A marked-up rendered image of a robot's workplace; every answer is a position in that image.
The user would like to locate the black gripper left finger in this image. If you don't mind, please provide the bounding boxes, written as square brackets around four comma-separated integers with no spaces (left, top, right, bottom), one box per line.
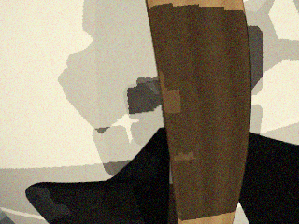
[25,128,171,224]

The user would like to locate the dark brown wooden board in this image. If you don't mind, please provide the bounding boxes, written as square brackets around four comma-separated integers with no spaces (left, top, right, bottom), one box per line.
[146,0,251,224]

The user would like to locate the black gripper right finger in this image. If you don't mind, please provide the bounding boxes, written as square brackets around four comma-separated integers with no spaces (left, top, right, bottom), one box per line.
[239,132,299,224]

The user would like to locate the wooden post with slot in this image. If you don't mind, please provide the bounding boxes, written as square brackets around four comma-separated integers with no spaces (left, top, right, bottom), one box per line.
[168,183,178,224]

